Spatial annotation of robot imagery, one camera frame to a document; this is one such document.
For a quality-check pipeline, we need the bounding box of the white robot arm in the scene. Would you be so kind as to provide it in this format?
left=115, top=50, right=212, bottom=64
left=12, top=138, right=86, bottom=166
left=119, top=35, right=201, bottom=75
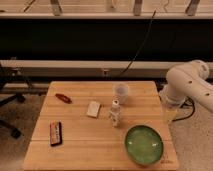
left=159, top=60, right=213, bottom=112

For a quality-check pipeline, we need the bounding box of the small clear plastic bottle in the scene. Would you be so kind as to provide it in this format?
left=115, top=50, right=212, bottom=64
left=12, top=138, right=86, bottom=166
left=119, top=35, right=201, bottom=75
left=109, top=100, right=121, bottom=127

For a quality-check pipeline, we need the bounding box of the clear plastic cup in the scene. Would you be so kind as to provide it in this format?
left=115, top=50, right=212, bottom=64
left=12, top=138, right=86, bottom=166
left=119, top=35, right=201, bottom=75
left=113, top=82, right=129, bottom=104

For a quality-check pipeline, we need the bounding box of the white rectangular block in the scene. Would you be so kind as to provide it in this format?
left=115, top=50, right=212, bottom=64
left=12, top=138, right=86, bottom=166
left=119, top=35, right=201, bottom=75
left=86, top=101, right=101, bottom=118

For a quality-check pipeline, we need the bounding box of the red small tool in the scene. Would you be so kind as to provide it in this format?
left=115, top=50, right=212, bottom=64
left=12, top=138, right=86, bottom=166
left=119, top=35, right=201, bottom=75
left=55, top=93, right=72, bottom=104

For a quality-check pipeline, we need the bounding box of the green round plate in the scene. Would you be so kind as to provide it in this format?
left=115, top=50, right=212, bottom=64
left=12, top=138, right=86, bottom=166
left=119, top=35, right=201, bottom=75
left=124, top=125, right=164, bottom=166

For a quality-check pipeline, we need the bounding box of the orange black rectangular box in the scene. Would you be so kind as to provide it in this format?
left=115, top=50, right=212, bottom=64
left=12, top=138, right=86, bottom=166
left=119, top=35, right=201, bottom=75
left=50, top=122, right=62, bottom=146

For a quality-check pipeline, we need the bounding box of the black office chair base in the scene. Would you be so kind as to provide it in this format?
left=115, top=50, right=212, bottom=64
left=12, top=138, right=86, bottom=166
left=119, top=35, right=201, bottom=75
left=0, top=63, right=33, bottom=139

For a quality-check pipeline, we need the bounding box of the black hanging cable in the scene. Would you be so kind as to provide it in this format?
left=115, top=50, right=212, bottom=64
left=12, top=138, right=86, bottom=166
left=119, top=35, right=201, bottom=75
left=118, top=9, right=157, bottom=78

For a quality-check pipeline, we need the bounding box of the black cable on floor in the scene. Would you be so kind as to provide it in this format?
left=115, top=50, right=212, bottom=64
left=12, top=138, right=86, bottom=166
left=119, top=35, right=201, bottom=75
left=172, top=97, right=196, bottom=123

